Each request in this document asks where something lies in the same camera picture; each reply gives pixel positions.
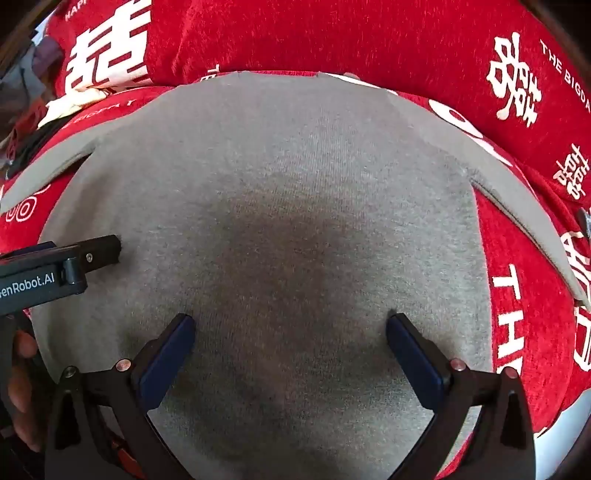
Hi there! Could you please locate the grey knit garment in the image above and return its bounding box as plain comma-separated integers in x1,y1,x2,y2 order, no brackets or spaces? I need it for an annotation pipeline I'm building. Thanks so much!
0,71,590,480

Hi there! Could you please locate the pile of clothes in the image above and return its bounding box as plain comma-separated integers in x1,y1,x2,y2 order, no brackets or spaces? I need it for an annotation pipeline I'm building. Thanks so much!
1,37,63,166

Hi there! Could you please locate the person's left hand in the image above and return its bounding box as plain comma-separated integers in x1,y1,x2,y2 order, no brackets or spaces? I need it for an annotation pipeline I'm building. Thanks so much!
8,330,42,453

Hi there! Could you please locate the red wedding bedspread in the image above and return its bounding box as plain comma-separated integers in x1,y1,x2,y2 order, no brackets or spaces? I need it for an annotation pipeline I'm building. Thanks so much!
0,68,591,480

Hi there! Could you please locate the black cloth item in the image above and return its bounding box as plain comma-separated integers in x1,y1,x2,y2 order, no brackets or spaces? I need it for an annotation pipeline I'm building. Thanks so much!
5,116,72,180

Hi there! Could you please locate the cream cloth item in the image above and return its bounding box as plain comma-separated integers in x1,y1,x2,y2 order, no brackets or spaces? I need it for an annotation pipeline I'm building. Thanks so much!
37,88,110,129

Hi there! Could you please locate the grey cloth at right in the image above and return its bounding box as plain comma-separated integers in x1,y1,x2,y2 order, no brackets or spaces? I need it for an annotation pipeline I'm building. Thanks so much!
576,208,591,242

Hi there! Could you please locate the red wedding pillow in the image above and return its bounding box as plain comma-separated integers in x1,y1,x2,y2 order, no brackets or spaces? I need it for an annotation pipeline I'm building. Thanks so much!
46,1,590,207

